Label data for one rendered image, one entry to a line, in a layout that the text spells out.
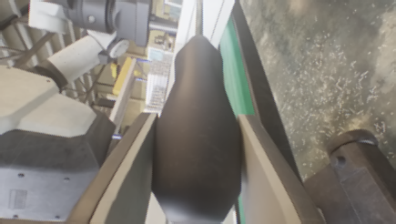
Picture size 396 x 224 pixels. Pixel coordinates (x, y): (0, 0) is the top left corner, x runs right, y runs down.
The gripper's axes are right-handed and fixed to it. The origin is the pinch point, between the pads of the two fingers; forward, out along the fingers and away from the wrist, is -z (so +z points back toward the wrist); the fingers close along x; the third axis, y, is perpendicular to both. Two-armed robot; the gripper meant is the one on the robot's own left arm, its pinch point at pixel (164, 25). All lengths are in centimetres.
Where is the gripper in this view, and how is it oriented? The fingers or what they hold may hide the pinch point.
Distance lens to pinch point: 46.9
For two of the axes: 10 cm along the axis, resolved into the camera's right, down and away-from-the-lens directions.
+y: 0.1, -7.5, 6.6
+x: 2.5, -6.3, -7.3
